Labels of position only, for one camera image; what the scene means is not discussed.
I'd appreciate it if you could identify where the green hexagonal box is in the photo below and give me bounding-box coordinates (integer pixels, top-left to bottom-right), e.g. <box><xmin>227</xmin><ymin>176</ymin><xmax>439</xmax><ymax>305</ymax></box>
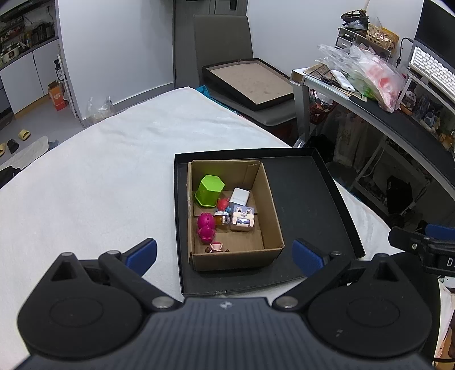
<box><xmin>194</xmin><ymin>174</ymin><xmax>225</xmax><ymax>209</ymax></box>

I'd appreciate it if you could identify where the white keyboard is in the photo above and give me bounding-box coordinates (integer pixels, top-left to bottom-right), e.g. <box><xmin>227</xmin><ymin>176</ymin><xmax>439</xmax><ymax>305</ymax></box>
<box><xmin>409</xmin><ymin>46</ymin><xmax>455</xmax><ymax>94</ymax></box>

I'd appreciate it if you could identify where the clear bag on floor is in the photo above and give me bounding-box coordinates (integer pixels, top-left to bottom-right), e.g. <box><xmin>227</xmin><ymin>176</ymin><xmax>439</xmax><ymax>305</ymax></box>
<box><xmin>85</xmin><ymin>96</ymin><xmax>117</xmax><ymax>126</ymax></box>

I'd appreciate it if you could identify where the brown-haired doll figure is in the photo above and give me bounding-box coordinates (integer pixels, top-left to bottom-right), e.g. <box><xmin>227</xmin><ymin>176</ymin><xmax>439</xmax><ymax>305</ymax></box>
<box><xmin>204</xmin><ymin>241</ymin><xmax>230</xmax><ymax>254</ymax></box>

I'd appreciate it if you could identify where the black woven basket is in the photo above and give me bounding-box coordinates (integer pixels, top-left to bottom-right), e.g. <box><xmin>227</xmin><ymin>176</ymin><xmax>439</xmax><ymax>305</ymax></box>
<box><xmin>341</xmin><ymin>10</ymin><xmax>369</xmax><ymax>26</ymax></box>

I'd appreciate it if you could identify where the orange carton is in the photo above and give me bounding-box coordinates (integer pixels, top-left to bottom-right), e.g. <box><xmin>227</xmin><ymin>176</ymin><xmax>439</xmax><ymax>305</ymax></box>
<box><xmin>47</xmin><ymin>81</ymin><xmax>69</xmax><ymax>112</ymax></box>

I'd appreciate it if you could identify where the grey chair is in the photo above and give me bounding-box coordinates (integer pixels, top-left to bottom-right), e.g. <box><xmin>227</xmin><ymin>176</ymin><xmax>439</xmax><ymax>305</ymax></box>
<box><xmin>193</xmin><ymin>14</ymin><xmax>296</xmax><ymax>126</ymax></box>

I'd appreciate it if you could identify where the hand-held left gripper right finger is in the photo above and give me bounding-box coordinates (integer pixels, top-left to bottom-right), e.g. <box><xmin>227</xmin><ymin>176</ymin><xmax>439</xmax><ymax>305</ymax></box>
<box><xmin>273</xmin><ymin>238</ymin><xmax>409</xmax><ymax>311</ymax></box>

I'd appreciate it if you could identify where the wicker basket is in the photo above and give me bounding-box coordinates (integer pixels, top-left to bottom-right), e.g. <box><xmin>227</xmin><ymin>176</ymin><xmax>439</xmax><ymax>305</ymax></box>
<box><xmin>366</xmin><ymin>23</ymin><xmax>399</xmax><ymax>49</ymax></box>

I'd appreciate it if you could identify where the white remote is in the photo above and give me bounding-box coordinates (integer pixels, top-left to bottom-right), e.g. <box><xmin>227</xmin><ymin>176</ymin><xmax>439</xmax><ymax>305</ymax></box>
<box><xmin>330</xmin><ymin>69</ymin><xmax>357</xmax><ymax>92</ymax></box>

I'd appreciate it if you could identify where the black tray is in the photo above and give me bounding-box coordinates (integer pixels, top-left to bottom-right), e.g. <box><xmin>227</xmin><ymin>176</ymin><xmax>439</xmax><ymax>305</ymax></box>
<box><xmin>173</xmin><ymin>147</ymin><xmax>366</xmax><ymax>297</ymax></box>

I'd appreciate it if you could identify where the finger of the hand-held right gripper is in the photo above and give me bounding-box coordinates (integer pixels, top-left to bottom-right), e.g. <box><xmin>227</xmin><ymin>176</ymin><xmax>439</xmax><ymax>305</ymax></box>
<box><xmin>388</xmin><ymin>227</ymin><xmax>431</xmax><ymax>254</ymax></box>
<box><xmin>425</xmin><ymin>224</ymin><xmax>455</xmax><ymax>240</ymax></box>

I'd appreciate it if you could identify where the red basket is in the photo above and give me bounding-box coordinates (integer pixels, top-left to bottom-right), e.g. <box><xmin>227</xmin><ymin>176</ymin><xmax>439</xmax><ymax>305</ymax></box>
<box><xmin>309</xmin><ymin>91</ymin><xmax>334</xmax><ymax>124</ymax></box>

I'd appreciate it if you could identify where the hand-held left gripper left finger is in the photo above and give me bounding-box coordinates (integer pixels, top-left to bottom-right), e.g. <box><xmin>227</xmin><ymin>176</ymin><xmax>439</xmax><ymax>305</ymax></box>
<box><xmin>50</xmin><ymin>238</ymin><xmax>176</xmax><ymax>312</ymax></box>

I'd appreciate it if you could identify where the panda figurine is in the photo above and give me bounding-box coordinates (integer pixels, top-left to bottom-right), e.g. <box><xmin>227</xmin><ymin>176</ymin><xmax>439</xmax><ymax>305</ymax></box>
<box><xmin>401</xmin><ymin>90</ymin><xmax>417</xmax><ymax>115</ymax></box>

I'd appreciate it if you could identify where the grey drawer organizer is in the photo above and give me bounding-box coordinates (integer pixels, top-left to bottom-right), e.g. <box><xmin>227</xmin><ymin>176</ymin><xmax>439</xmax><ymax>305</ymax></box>
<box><xmin>335</xmin><ymin>26</ymin><xmax>392</xmax><ymax>60</ymax></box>

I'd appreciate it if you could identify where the grey floor mat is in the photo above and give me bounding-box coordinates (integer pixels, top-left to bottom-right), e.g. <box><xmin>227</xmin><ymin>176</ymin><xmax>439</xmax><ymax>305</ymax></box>
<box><xmin>0</xmin><ymin>135</ymin><xmax>49</xmax><ymax>172</ymax></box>

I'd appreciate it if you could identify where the black monitor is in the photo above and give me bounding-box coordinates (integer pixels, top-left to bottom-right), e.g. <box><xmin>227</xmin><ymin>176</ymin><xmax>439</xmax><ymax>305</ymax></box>
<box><xmin>415</xmin><ymin>0</ymin><xmax>455</xmax><ymax>55</ymax></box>

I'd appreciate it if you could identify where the black picture frame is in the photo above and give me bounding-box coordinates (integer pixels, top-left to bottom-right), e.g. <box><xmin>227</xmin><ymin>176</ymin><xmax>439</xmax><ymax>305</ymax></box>
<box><xmin>202</xmin><ymin>58</ymin><xmax>294</xmax><ymax>112</ymax></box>

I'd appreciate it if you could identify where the brown cardboard box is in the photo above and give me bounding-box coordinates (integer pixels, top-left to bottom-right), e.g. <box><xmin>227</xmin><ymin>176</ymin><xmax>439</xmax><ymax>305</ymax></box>
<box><xmin>187</xmin><ymin>160</ymin><xmax>286</xmax><ymax>273</ymax></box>

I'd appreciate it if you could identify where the pink toy figure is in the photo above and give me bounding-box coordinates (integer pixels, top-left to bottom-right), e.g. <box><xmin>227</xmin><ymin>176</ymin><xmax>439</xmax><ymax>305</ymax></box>
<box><xmin>197</xmin><ymin>212</ymin><xmax>217</xmax><ymax>244</ymax></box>

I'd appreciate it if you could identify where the white cabinet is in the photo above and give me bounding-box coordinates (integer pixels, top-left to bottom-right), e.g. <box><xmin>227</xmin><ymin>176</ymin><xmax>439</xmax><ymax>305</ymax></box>
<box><xmin>0</xmin><ymin>0</ymin><xmax>73</xmax><ymax>116</ymax></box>

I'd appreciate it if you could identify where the white charger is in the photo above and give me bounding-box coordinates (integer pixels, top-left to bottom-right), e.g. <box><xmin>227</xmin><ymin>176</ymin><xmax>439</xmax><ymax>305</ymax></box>
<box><xmin>229</xmin><ymin>188</ymin><xmax>251</xmax><ymax>206</ymax></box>

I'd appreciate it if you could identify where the grey bunny cube toy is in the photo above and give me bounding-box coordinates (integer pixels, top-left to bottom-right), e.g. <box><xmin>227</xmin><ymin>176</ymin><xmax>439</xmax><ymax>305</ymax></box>
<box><xmin>229</xmin><ymin>203</ymin><xmax>257</xmax><ymax>232</ymax></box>

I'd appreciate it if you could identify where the grey desk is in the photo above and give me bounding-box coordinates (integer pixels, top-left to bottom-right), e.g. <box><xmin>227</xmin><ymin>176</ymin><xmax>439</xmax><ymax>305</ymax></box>
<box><xmin>291</xmin><ymin>67</ymin><xmax>455</xmax><ymax>169</ymax></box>

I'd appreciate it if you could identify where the clear plastic bag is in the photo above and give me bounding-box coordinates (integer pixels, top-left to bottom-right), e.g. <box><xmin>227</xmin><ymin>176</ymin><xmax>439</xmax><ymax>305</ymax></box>
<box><xmin>317</xmin><ymin>43</ymin><xmax>406</xmax><ymax>113</ymax></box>

